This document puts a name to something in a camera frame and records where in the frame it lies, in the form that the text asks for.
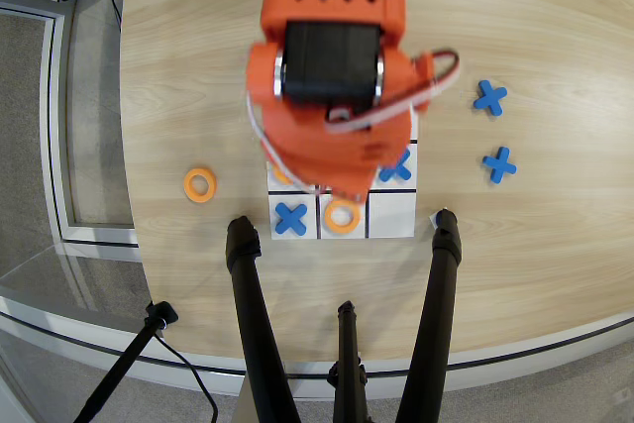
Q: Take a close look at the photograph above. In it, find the white tic-tac-toe board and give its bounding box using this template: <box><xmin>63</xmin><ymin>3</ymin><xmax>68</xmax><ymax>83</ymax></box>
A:
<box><xmin>265</xmin><ymin>110</ymin><xmax>420</xmax><ymax>241</ymax></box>

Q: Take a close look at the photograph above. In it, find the blue foam cross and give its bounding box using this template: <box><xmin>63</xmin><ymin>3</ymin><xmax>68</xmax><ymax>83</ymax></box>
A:
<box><xmin>273</xmin><ymin>201</ymin><xmax>309</xmax><ymax>236</ymax></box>
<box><xmin>481</xmin><ymin>146</ymin><xmax>518</xmax><ymax>185</ymax></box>
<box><xmin>473</xmin><ymin>79</ymin><xmax>509</xmax><ymax>118</ymax></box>
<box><xmin>378</xmin><ymin>147</ymin><xmax>413</xmax><ymax>182</ymax></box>

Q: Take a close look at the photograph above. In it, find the white servo cable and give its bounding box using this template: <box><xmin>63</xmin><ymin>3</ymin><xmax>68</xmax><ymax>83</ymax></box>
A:
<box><xmin>324</xmin><ymin>49</ymin><xmax>462</xmax><ymax>135</ymax></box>

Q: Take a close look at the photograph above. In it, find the grey metal frame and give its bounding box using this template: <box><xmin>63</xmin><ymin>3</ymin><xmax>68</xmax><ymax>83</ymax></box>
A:
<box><xmin>0</xmin><ymin>0</ymin><xmax>145</xmax><ymax>251</ymax></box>

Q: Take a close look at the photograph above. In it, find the black cable on stand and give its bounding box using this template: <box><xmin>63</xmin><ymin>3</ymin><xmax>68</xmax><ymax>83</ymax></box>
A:
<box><xmin>153</xmin><ymin>333</ymin><xmax>219</xmax><ymax>423</ymax></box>

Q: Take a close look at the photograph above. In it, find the black stand pole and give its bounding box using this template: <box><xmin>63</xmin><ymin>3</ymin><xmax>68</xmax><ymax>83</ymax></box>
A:
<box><xmin>72</xmin><ymin>300</ymin><xmax>179</xmax><ymax>423</ymax></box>

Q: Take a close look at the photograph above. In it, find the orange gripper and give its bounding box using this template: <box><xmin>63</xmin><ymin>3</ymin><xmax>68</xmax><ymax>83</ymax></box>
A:
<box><xmin>261</xmin><ymin>108</ymin><xmax>413</xmax><ymax>204</ymax></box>

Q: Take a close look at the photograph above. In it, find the thick black tripod leg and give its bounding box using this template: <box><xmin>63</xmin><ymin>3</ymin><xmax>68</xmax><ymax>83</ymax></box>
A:
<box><xmin>394</xmin><ymin>208</ymin><xmax>464</xmax><ymax>423</ymax></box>
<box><xmin>225</xmin><ymin>215</ymin><xmax>303</xmax><ymax>423</ymax></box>

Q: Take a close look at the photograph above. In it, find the thin black tripod leg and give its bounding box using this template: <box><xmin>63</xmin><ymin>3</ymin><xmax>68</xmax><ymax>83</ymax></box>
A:
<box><xmin>326</xmin><ymin>299</ymin><xmax>372</xmax><ymax>423</ymax></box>

